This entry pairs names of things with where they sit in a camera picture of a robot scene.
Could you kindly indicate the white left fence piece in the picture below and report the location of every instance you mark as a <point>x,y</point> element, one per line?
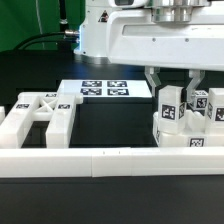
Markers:
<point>2,114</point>

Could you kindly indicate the white base tag plate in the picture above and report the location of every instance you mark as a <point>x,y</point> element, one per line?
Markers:
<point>106,88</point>

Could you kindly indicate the white chair seat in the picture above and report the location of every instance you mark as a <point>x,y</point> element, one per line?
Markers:
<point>193,135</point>

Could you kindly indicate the black pole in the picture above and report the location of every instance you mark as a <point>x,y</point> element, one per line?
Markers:
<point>63,16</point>

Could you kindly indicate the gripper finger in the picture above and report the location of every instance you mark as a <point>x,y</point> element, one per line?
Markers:
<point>196,77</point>
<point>151,74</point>

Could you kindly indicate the white chair back frame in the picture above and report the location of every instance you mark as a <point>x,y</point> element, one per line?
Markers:
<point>56,109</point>

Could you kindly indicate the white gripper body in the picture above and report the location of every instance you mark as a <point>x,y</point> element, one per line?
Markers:
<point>167,33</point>

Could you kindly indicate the white front fence bar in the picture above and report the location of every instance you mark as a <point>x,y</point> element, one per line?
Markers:
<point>105,162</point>

